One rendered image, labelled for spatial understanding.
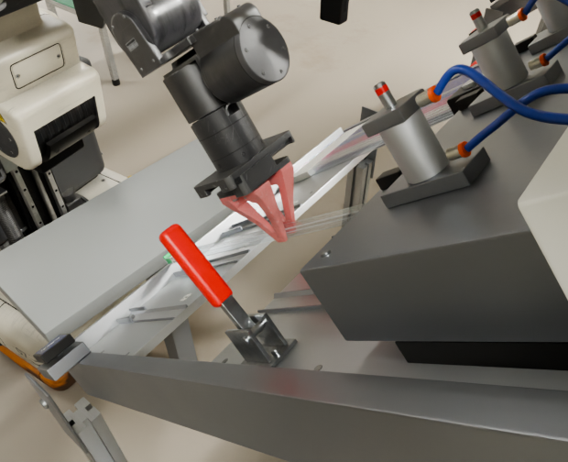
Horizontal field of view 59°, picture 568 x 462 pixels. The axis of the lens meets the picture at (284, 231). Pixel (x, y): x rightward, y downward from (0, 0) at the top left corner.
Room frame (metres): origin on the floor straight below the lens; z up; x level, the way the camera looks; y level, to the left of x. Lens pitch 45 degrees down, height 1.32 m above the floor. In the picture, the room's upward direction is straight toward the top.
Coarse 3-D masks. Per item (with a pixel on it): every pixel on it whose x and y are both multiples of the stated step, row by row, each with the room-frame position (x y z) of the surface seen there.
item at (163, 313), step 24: (336, 168) 0.63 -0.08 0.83; (312, 192) 0.56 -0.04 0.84; (264, 216) 0.57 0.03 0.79; (216, 264) 0.46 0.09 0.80; (240, 264) 0.42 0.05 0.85; (168, 288) 0.47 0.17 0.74; (192, 288) 0.41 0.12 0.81; (144, 312) 0.41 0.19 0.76; (168, 312) 0.36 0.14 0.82; (192, 312) 0.35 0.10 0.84; (120, 336) 0.36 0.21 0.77; (144, 336) 0.32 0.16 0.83
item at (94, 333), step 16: (320, 144) 0.83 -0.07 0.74; (304, 160) 0.79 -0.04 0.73; (256, 208) 0.66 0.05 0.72; (224, 224) 0.61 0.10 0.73; (208, 240) 0.57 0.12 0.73; (160, 272) 0.50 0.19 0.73; (144, 288) 0.47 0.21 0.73; (160, 288) 0.48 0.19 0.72; (128, 304) 0.44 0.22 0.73; (112, 320) 0.42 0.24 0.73; (80, 336) 0.39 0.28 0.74; (96, 336) 0.39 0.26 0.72
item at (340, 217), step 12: (360, 204) 0.35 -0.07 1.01; (324, 216) 0.36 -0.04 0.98; (336, 216) 0.35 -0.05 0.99; (348, 216) 0.34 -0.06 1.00; (288, 228) 0.38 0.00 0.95; (300, 228) 0.37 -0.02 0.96; (312, 228) 0.36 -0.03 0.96; (324, 228) 0.35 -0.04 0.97; (228, 240) 0.44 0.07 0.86; (240, 240) 0.42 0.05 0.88; (252, 240) 0.41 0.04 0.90; (264, 240) 0.40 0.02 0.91; (204, 252) 0.46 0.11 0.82; (216, 252) 0.45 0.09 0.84
